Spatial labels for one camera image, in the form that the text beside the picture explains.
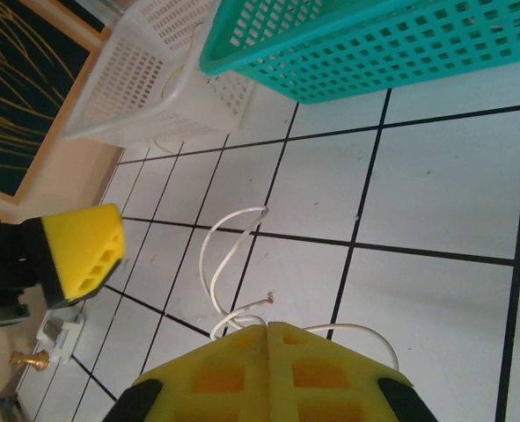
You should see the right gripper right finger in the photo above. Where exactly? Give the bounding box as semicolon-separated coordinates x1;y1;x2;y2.
267;320;437;422

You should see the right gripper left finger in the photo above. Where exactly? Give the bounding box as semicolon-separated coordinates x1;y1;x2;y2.
105;323;270;422

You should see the white latch with brass knob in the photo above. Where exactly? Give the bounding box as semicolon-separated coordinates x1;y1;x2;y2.
8;307;87;370

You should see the white plastic basket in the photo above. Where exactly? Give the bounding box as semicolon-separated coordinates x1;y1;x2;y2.
62;0;259;146

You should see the teal plastic basket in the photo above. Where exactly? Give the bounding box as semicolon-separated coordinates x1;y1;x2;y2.
199;0;520;106

